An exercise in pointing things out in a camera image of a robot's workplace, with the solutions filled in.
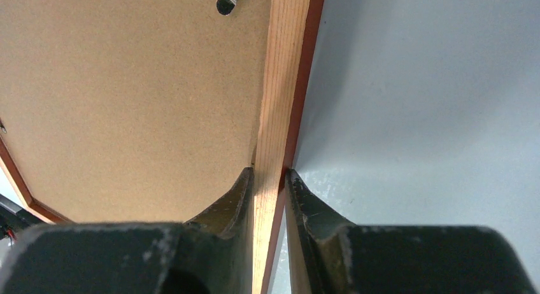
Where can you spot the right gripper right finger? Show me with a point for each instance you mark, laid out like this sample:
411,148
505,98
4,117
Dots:
330,254

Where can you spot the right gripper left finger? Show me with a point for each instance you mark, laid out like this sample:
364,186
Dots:
210,253

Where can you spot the brown backing board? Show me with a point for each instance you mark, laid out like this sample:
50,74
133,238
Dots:
131,110

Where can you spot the wooden picture frame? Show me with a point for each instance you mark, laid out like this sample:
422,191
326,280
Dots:
288,23

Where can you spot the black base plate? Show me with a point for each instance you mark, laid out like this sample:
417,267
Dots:
15,219

